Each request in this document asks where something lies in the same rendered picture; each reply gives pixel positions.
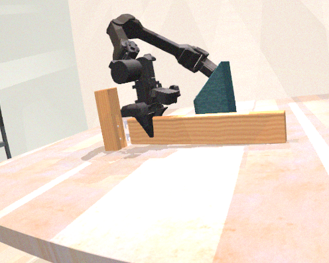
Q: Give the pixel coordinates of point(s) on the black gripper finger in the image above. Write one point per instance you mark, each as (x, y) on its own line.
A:
(146, 121)
(159, 112)

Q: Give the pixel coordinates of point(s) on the light wooden post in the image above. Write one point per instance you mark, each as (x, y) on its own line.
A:
(110, 119)

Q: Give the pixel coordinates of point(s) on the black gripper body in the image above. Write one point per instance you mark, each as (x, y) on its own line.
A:
(142, 105)

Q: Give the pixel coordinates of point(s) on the wooden rail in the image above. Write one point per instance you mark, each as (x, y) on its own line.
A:
(262, 127)

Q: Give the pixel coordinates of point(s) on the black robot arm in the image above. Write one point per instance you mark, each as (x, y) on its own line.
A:
(125, 67)

